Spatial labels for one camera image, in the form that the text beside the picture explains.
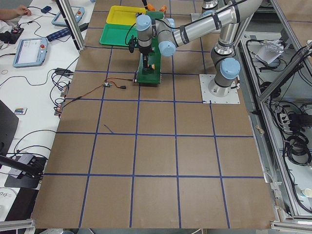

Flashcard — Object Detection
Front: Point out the aluminium frame post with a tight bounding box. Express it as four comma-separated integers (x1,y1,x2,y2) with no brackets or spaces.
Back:
56,0,85,51

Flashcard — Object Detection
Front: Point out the green conveyor belt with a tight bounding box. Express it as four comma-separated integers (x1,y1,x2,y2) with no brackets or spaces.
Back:
128,11,164,84

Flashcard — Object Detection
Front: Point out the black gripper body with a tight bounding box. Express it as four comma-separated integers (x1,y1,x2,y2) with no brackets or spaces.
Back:
139,46,154,67

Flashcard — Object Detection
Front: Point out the green plastic tray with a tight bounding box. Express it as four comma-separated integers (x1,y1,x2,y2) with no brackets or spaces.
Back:
99,23,137,47

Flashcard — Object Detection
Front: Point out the black power adapter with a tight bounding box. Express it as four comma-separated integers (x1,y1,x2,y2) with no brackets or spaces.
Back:
55,68,74,76

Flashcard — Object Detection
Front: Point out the plain orange cylinder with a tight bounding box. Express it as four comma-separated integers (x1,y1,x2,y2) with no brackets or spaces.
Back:
159,5,167,13

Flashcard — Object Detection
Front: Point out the yellow plastic tray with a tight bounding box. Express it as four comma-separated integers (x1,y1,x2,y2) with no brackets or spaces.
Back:
106,5,146,25

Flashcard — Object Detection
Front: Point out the near blue teach pendant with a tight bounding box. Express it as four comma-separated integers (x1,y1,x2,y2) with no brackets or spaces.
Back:
13,38,48,68

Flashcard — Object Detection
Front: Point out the far blue teach pendant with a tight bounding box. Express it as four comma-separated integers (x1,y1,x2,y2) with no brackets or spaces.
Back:
51,6,85,27

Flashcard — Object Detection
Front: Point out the folded blue plaid umbrella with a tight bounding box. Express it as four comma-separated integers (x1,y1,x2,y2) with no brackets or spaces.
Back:
46,28,70,42

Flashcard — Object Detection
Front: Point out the red black power cable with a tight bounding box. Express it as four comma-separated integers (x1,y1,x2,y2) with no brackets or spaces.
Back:
54,77,134,113

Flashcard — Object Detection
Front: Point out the orange cylinder marked 4680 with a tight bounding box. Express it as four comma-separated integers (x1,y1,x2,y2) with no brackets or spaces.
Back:
147,3,156,11

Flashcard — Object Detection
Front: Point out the person's hand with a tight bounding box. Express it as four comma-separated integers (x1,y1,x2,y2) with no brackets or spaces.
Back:
15,5,32,16

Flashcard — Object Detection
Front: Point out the blue teach pendant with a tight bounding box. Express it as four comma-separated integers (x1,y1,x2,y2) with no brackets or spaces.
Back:
51,6,85,27
13,38,48,68

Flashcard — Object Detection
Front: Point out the crumpled white paper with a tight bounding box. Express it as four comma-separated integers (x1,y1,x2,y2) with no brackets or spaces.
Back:
255,39,284,65

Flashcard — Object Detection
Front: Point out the small controller circuit board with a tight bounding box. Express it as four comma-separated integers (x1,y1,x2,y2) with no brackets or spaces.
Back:
103,82,112,87

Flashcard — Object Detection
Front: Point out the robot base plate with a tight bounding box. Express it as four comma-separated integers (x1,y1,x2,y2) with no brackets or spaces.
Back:
199,74,240,104

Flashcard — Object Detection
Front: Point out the black monitor stand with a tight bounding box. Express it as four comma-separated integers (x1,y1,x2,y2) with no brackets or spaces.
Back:
0,102,47,189

